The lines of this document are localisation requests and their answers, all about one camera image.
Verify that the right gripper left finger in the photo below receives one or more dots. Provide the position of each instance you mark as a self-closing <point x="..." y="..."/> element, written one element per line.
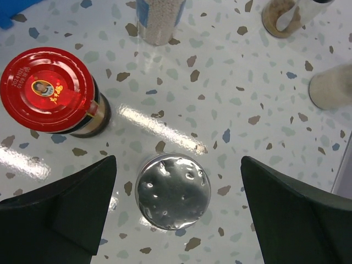
<point x="61" y="222"/>

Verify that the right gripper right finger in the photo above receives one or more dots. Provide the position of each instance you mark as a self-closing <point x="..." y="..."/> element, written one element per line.
<point x="294" y="221"/>

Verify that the silver-lid bead jar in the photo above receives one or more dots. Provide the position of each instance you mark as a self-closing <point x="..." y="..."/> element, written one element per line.
<point x="172" y="191"/>
<point x="158" y="19"/>

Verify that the red-lid sauce jar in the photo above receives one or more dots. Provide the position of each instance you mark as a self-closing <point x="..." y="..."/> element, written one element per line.
<point x="50" y="90"/>

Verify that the black-cap white spice bottle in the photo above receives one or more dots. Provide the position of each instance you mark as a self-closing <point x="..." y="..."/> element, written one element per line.
<point x="331" y="89"/>

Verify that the black-cap brown spice bottle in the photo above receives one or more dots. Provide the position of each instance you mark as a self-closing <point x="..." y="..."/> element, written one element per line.
<point x="282" y="18"/>

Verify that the blue three-compartment plastic bin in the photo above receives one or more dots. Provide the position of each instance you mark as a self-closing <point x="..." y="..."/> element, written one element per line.
<point x="10" y="8"/>

